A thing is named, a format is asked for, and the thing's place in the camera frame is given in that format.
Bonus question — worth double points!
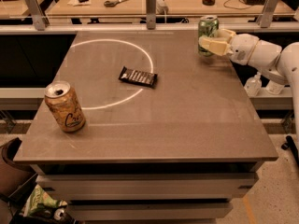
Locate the white power adapter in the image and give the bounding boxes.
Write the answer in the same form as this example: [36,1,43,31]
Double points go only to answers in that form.
[156,0,168,14]

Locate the black cable on desk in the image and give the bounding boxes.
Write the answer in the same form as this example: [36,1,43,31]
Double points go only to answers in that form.
[222,0,253,11]

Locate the right metal bracket post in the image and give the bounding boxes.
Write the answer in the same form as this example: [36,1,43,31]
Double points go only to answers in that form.
[257,0,279,28]

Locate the green chip bag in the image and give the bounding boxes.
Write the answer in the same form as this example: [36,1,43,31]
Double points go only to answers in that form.
[23,185,67,220]

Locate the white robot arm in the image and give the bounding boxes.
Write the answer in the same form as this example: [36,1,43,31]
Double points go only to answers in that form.
[198,29,299,136]

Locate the black chair caster leg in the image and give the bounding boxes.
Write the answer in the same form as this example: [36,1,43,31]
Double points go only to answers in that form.
[281,135,299,167]

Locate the scissors on desk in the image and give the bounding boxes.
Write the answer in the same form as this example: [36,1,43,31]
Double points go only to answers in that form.
[104,0,129,7]

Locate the orange LaCroix can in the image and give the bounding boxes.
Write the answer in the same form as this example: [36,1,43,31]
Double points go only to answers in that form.
[45,81,85,133]

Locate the clear sanitizer bottle far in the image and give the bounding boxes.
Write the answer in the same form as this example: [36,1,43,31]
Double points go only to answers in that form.
[265,80,284,95]

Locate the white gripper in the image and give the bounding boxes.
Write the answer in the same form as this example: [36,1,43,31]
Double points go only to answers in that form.
[198,29,259,65]

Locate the dark chocolate bar wrapper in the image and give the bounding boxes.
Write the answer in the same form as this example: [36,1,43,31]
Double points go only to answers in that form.
[119,66,158,88]

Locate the brown bin on floor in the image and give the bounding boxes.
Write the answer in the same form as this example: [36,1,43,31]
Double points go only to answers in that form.
[0,137,36,200]

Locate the clear sanitizer bottle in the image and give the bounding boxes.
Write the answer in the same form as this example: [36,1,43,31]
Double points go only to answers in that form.
[265,80,284,95]
[244,72,262,97]

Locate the green soda can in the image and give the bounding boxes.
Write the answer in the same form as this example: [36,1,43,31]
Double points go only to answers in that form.
[197,14,220,58]

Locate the middle metal bracket post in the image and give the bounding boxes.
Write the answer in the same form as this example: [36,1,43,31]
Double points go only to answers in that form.
[146,0,156,30]

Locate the clear sanitizer bottle near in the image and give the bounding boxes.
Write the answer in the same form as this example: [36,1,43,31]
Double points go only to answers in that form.
[244,72,262,97]

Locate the metal bracket post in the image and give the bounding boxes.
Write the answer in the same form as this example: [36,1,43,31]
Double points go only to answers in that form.
[146,0,156,30]
[24,0,49,31]
[257,0,279,28]

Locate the left metal bracket post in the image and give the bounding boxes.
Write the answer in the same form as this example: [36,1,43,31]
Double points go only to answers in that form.
[24,0,49,31]

